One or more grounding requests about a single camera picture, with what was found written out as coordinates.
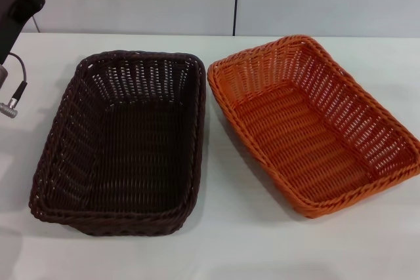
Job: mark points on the dark brown woven basket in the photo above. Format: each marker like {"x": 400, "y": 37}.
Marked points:
{"x": 131, "y": 135}

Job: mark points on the orange woven basket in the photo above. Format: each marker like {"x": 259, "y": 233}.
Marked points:
{"x": 308, "y": 129}

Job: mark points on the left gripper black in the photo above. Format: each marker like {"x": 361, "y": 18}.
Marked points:
{"x": 14, "y": 14}

